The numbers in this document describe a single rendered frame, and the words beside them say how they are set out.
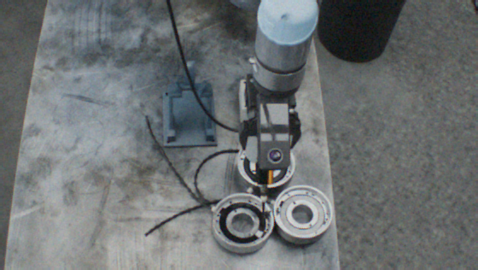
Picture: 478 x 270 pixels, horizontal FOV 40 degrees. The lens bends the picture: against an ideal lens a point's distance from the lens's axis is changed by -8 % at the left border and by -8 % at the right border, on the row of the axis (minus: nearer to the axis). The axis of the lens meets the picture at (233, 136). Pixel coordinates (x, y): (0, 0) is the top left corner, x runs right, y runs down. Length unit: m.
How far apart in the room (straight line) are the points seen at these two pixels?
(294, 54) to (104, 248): 0.51
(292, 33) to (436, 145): 1.61
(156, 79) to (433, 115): 1.34
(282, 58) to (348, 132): 1.47
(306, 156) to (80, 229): 0.45
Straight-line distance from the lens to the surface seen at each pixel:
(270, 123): 1.03
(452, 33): 2.86
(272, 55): 0.94
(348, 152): 2.35
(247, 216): 1.25
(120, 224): 1.26
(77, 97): 1.42
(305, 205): 1.27
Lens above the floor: 1.92
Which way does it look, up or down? 56 degrees down
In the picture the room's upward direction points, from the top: 7 degrees clockwise
